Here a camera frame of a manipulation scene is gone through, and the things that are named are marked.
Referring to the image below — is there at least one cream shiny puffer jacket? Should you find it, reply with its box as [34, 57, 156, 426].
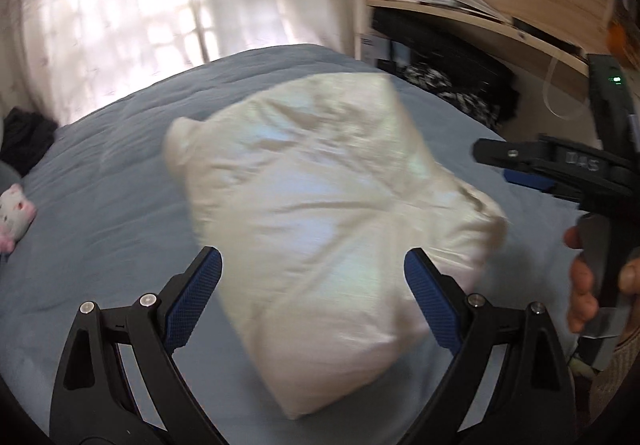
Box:
[164, 72, 506, 419]

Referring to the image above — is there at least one cream knit right sleeve forearm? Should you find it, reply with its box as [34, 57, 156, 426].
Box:
[568, 329, 639, 428]

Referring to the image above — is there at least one black clothing pile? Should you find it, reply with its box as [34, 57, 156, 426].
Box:
[1, 107, 58, 177]

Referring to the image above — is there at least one person's right hand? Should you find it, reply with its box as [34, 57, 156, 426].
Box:
[563, 225, 640, 335]

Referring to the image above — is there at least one black white patterned fabric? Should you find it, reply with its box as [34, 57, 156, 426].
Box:
[399, 64, 499, 131]

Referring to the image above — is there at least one orange object on desk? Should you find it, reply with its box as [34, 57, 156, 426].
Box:
[605, 21, 634, 59]

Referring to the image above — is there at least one grey-blue bed cover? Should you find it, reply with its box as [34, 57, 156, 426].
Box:
[1, 44, 577, 444]

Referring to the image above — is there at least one pink white plush toy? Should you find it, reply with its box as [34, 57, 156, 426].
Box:
[0, 184, 37, 255]

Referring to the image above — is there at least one white floral curtain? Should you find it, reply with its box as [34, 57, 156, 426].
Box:
[1, 0, 363, 125]

